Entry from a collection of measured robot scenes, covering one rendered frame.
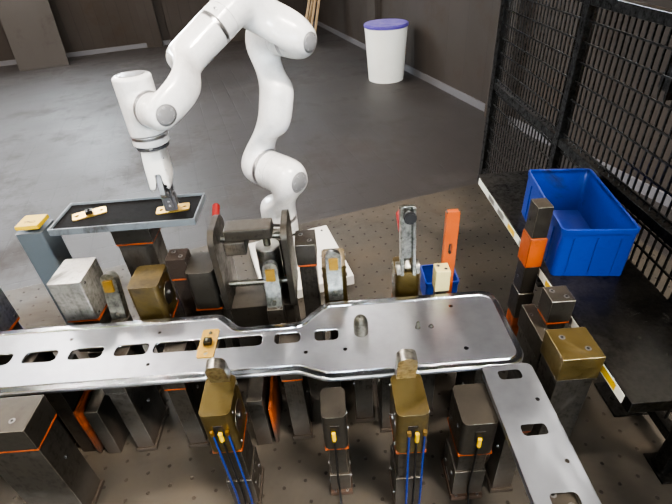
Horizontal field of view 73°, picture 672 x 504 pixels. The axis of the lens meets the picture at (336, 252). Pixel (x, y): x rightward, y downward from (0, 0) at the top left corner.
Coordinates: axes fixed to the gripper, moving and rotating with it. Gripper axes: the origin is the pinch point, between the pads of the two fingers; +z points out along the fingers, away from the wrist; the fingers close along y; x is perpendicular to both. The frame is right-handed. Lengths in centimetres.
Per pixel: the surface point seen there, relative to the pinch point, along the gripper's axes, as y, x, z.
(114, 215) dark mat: -1.5, -14.9, 2.5
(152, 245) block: 2.4, -7.3, 11.0
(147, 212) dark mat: -0.3, -6.5, 2.5
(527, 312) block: 45, 77, 18
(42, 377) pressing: 35.4, -28.3, 18.6
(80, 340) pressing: 26.0, -22.9, 18.5
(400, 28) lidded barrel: -475, 221, 53
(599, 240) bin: 40, 95, 5
